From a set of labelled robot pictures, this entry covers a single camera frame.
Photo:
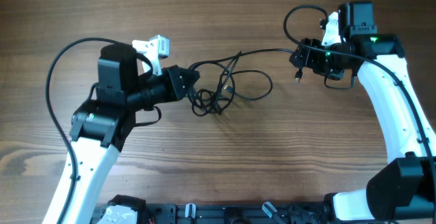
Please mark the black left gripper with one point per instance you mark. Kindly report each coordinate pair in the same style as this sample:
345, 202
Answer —
174, 90

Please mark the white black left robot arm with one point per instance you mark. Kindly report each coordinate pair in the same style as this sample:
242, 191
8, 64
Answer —
102, 123

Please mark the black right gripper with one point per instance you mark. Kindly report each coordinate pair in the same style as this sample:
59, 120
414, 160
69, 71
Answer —
307, 52

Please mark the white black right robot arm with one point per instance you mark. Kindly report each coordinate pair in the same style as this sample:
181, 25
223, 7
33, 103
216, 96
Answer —
405, 188

